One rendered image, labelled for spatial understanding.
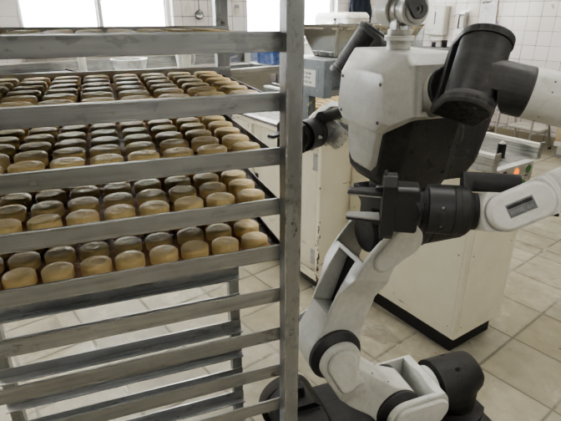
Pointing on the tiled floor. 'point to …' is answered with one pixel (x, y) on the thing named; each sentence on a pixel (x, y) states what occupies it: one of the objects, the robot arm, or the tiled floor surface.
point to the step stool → (526, 128)
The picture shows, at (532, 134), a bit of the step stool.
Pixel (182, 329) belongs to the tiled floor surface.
